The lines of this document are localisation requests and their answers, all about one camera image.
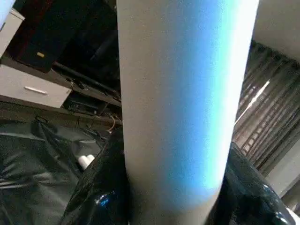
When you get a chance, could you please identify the white glass door cabinet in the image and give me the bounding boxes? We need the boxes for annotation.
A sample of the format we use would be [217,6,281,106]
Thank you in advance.
[0,7,25,58]

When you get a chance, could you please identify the black work mat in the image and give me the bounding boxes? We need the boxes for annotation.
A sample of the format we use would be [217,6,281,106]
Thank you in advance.
[0,115,123,225]

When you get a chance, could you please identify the dark wooden cabinet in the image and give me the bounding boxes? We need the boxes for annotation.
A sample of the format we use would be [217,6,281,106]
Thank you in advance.
[8,0,118,73]

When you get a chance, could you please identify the grey curtain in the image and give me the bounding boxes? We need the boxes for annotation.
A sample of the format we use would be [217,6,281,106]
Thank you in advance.
[232,40,300,175]

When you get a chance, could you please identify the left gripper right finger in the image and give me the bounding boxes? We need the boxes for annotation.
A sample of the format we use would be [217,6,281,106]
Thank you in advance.
[209,143,300,225]

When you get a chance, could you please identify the white drawer unit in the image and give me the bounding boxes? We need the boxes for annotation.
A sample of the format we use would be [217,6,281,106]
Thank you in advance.
[0,63,73,109]

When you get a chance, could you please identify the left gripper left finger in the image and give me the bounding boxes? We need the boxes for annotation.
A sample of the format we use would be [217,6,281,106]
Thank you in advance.
[59,136,129,225]

